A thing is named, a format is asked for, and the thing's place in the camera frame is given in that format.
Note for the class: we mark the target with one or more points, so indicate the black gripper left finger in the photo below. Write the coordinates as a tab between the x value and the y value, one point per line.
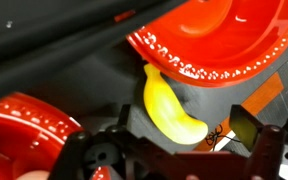
94	160

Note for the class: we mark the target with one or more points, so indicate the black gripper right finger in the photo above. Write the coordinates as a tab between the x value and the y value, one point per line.
270	153

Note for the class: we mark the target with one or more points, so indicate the yellow toy banana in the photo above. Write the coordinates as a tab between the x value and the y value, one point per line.
167	110

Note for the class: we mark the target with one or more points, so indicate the small red plastic bowl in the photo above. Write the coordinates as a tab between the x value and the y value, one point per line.
17	140

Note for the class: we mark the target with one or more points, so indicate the large red plastic bowl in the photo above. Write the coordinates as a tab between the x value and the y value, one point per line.
217	33

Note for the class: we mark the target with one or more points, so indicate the orange tape strip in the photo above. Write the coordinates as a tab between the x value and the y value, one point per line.
264	96

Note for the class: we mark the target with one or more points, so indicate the black thread tangle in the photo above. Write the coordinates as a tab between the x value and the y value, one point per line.
214	136

